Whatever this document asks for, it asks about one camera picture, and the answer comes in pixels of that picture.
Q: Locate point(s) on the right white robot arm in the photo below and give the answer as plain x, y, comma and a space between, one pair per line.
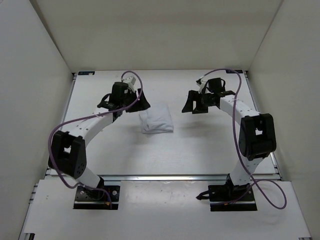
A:
256, 139

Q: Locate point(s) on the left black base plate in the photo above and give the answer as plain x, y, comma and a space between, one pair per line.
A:
86, 200

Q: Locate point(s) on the left corner label sticker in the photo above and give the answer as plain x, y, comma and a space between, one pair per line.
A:
86, 73

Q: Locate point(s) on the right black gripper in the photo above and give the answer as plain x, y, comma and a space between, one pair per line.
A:
193, 96

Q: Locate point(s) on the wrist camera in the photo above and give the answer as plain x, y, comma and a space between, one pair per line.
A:
112, 101
213, 86

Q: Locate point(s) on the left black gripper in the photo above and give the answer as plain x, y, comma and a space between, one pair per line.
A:
140, 104

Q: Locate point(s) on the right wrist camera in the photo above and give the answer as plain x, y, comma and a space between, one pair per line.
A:
213, 86

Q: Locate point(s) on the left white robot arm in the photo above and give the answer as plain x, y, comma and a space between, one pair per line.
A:
67, 149

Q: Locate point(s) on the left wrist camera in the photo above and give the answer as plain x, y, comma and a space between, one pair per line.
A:
112, 101

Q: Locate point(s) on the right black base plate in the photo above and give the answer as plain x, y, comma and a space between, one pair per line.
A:
222, 199

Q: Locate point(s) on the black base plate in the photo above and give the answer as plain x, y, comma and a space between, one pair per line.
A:
86, 200
222, 199

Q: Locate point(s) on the white skirt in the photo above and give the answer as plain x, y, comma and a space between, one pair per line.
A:
156, 120

